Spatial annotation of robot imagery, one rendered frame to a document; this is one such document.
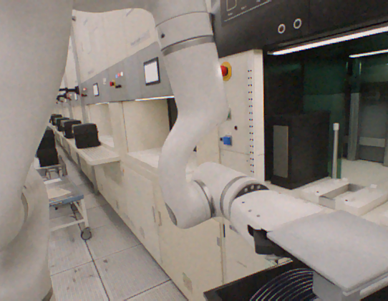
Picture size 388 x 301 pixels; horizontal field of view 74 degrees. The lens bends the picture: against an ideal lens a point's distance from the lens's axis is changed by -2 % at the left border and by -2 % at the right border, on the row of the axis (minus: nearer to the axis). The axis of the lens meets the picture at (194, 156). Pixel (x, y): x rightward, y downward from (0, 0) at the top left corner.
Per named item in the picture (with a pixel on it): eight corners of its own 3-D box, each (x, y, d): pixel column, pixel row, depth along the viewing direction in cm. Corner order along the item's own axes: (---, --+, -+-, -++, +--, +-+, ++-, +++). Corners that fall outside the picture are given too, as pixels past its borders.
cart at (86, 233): (33, 220, 305) (24, 181, 294) (79, 207, 332) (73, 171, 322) (39, 258, 225) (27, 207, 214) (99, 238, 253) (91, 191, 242)
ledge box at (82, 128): (73, 146, 312) (69, 124, 306) (97, 142, 325) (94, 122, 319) (75, 149, 286) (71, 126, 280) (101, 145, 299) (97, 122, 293)
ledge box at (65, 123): (62, 137, 410) (59, 121, 404) (81, 135, 425) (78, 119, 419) (65, 139, 386) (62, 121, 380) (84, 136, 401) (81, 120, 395)
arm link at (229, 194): (263, 216, 47) (275, 222, 44) (220, 228, 44) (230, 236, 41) (263, 171, 45) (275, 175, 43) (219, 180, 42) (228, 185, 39)
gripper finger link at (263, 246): (259, 221, 38) (298, 230, 34) (233, 246, 32) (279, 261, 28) (259, 213, 37) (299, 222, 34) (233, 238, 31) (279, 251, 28)
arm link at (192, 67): (123, 53, 35) (183, 243, 43) (223, 32, 40) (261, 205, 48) (115, 64, 43) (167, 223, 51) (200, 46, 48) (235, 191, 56)
